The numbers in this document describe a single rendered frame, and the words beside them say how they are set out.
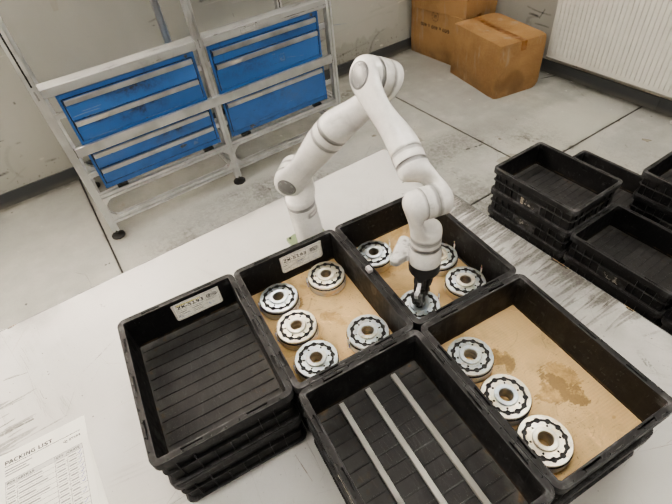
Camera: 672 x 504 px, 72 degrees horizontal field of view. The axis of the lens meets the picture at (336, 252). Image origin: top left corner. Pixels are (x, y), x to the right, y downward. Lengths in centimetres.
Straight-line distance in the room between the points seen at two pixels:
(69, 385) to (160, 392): 38
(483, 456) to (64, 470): 97
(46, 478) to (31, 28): 271
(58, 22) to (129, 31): 40
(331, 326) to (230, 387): 28
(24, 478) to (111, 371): 30
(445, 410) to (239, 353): 51
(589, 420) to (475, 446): 24
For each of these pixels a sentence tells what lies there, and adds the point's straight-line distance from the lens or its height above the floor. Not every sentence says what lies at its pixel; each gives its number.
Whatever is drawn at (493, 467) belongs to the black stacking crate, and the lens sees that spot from 103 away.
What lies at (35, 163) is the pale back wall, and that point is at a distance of 379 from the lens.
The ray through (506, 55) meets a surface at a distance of 381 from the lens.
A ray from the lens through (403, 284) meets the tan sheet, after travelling 126.
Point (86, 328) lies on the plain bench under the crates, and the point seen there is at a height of 70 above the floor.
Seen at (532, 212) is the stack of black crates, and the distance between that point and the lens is 206.
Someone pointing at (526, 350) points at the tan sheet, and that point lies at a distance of 117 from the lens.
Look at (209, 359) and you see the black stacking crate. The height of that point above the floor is 83.
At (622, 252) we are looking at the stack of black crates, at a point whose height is 38.
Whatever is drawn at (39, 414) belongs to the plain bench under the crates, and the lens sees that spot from 151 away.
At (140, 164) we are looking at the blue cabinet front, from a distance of 294.
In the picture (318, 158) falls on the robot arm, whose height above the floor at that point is 111.
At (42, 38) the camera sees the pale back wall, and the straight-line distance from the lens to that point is 353.
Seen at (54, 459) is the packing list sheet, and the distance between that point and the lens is 141.
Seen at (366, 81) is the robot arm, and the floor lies 134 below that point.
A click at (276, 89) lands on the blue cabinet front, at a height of 52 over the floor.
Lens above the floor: 178
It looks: 45 degrees down
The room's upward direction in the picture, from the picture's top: 8 degrees counter-clockwise
